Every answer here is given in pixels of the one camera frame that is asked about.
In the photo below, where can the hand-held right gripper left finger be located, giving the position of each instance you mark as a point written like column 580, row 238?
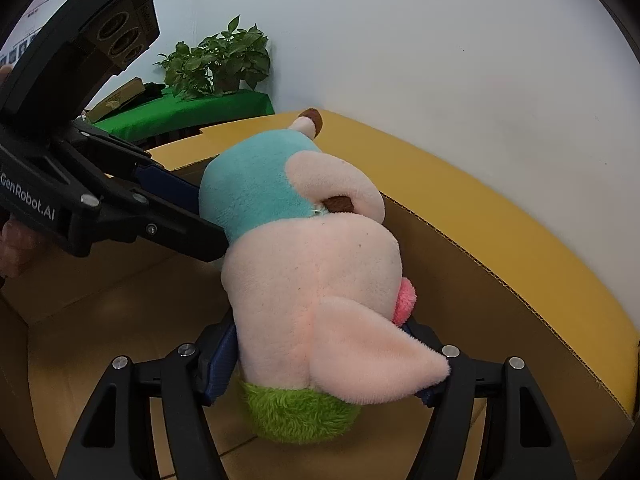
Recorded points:
column 221, row 375

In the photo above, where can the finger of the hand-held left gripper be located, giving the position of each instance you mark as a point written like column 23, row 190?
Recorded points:
column 190, row 240
column 170, row 185

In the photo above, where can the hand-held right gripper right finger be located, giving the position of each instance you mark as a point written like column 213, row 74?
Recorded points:
column 465, row 385

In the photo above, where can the brown cardboard box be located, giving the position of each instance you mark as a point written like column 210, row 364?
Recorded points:
column 475, row 310

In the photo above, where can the pink pig plush toy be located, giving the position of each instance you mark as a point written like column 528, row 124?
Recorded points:
column 310, row 260

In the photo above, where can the person's left hand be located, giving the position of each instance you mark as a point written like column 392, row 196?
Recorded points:
column 15, row 250

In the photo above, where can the small flat cardboard box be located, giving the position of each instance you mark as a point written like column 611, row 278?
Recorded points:
column 120, row 97

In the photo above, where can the green tablecloth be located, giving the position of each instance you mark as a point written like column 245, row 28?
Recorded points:
column 200, row 110

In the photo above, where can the black item on tablecloth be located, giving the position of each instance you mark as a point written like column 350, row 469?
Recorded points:
column 154, row 91

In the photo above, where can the green potted plant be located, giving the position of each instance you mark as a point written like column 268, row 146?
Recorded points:
column 220, row 55

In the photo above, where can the row of wall photos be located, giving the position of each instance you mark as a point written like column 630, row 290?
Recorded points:
column 22, row 42

